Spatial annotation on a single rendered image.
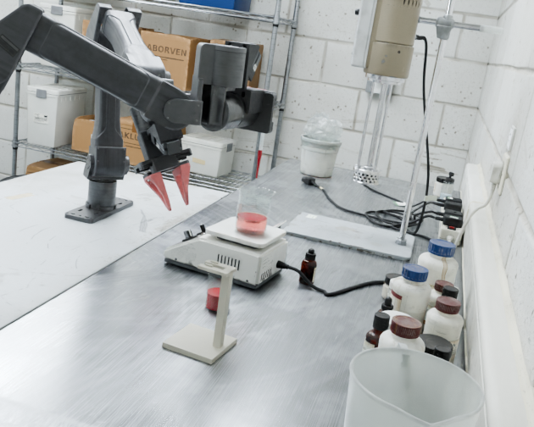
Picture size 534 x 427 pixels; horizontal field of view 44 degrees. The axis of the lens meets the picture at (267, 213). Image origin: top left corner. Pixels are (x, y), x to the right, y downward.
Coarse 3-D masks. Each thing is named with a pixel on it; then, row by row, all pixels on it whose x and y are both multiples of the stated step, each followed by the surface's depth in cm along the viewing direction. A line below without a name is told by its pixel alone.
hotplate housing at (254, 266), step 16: (192, 240) 121; (208, 240) 120; (224, 240) 120; (176, 256) 123; (192, 256) 121; (208, 256) 120; (224, 256) 118; (240, 256) 117; (256, 256) 116; (272, 256) 120; (240, 272) 118; (256, 272) 116; (272, 272) 123; (256, 288) 118
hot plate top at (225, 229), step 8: (216, 224) 123; (224, 224) 124; (232, 224) 125; (208, 232) 119; (216, 232) 119; (224, 232) 119; (232, 232) 120; (272, 232) 123; (280, 232) 124; (232, 240) 118; (240, 240) 117; (248, 240) 117; (256, 240) 117; (264, 240) 118; (272, 240) 119
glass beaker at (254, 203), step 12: (240, 192) 118; (252, 192) 122; (264, 192) 122; (240, 204) 118; (252, 204) 117; (264, 204) 118; (240, 216) 118; (252, 216) 117; (264, 216) 118; (240, 228) 119; (252, 228) 118; (264, 228) 120
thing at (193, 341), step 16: (224, 272) 89; (224, 288) 91; (224, 304) 91; (224, 320) 92; (176, 336) 94; (192, 336) 95; (208, 336) 96; (224, 336) 93; (192, 352) 91; (208, 352) 91; (224, 352) 93
